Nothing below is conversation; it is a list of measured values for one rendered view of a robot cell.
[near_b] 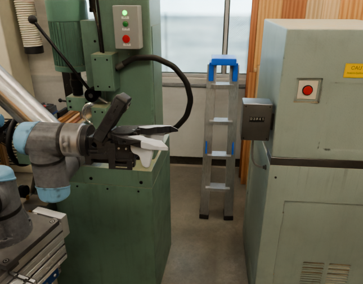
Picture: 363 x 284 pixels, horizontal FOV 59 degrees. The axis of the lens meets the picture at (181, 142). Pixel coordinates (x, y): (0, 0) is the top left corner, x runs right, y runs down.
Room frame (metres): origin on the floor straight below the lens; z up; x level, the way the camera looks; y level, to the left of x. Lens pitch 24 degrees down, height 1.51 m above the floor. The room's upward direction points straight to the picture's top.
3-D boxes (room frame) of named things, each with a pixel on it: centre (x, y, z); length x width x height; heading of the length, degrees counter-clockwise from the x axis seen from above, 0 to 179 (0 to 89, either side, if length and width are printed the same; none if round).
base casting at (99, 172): (1.53, 0.38, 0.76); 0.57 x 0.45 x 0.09; 81
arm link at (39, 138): (0.67, 0.31, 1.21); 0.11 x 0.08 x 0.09; 84
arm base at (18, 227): (0.83, 0.56, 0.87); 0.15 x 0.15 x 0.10
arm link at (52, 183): (0.69, 0.31, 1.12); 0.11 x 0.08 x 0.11; 174
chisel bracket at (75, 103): (1.54, 0.49, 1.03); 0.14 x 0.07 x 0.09; 81
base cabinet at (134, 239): (1.53, 0.39, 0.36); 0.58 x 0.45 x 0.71; 81
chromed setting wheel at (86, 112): (1.40, 0.40, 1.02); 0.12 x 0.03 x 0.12; 81
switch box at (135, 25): (1.36, 0.21, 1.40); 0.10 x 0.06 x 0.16; 81
